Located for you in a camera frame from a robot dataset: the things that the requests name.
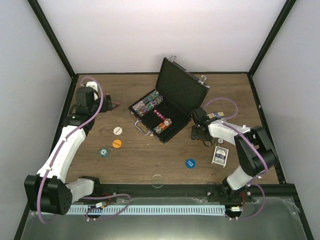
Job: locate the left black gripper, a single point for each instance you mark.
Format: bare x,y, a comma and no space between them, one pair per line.
104,108

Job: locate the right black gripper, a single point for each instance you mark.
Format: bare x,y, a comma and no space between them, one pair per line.
194,136

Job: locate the unboxed banded card deck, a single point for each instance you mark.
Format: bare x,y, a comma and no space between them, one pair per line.
218,115

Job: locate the blue boxed card deck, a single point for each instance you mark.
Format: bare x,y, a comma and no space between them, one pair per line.
220,156

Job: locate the blue small blind button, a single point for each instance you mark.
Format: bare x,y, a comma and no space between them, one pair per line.
190,163

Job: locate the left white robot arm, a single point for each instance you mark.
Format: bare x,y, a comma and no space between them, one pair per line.
47,191

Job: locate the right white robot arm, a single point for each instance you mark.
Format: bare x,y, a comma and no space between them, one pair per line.
255,151

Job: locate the black poker set case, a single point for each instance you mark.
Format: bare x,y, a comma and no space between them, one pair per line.
182,93

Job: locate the red triangular all-in marker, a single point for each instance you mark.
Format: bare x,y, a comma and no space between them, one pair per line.
115,105

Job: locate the white dealer button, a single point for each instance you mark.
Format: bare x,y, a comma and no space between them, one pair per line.
117,130

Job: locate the chip row in case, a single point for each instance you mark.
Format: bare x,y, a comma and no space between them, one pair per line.
160,128
146,100
149,106

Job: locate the orange blind button left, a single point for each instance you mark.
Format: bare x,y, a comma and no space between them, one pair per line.
117,143

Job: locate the lower chip row in case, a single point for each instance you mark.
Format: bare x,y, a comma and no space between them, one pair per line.
160,128

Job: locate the red dice strip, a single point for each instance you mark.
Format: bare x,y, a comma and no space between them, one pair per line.
158,114

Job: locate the upper chip row in case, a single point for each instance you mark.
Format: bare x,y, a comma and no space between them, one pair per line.
146,100

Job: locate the clear round lens disc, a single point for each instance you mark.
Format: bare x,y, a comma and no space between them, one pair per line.
157,181

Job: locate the light blue slotted cable duct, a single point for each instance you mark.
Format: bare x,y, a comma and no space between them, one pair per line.
203,210

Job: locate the left black frame post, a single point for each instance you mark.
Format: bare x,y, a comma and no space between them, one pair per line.
41,17

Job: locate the black frame post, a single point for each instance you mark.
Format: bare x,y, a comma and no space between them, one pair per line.
41,17
280,20

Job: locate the right black frame post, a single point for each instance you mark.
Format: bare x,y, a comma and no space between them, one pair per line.
280,20

